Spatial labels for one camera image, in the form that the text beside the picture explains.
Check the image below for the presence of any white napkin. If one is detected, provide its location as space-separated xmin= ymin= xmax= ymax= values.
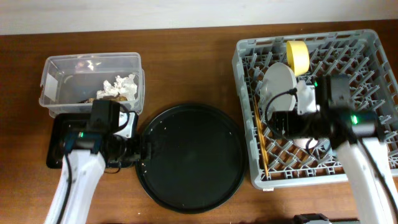
xmin=96 ymin=73 xmax=138 ymax=101

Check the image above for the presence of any black rectangular tray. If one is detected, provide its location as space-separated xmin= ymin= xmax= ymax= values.
xmin=46 ymin=113 xmax=135 ymax=169

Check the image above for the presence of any round black tray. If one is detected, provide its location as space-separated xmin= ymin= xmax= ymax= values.
xmin=136 ymin=103 xmax=248 ymax=214

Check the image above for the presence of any grey dishwasher rack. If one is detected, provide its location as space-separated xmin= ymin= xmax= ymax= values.
xmin=232 ymin=29 xmax=397 ymax=191

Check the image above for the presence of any grey plate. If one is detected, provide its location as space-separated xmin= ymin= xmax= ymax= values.
xmin=258 ymin=62 xmax=297 ymax=112

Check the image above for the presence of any clear plastic bin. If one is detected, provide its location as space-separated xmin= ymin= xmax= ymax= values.
xmin=39 ymin=52 xmax=145 ymax=118

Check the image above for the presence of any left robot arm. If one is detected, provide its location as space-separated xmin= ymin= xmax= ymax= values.
xmin=45 ymin=100 xmax=150 ymax=223

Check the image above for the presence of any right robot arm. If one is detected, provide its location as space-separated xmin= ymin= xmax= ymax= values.
xmin=265 ymin=75 xmax=397 ymax=223

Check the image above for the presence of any pink cup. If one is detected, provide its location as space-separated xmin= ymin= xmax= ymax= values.
xmin=293 ymin=138 xmax=318 ymax=149

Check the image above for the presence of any yellow bowl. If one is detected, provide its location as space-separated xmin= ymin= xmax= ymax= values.
xmin=286 ymin=40 xmax=310 ymax=77

